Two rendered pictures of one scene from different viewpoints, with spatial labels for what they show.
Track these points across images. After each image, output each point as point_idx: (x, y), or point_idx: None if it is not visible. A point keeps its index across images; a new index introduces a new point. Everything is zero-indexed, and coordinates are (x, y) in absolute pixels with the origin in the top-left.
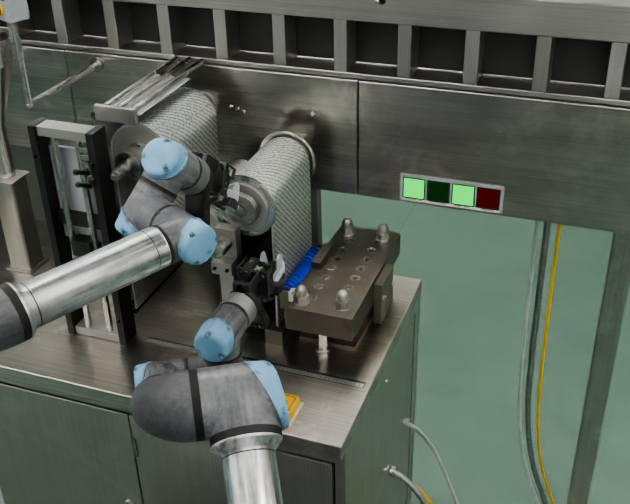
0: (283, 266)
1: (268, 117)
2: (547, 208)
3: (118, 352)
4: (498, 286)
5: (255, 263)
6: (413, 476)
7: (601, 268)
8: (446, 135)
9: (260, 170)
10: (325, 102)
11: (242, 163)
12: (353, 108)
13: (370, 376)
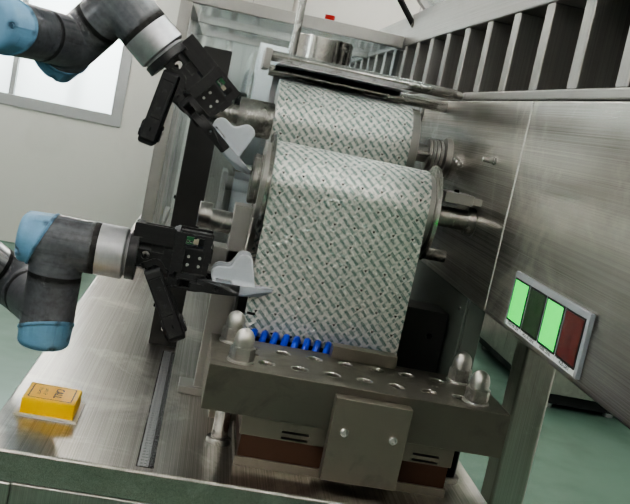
0: (252, 284)
1: (470, 173)
2: (628, 383)
3: (133, 339)
4: None
5: (201, 235)
6: None
7: None
8: (571, 195)
9: (313, 149)
10: (505, 143)
11: None
12: (519, 150)
13: (172, 472)
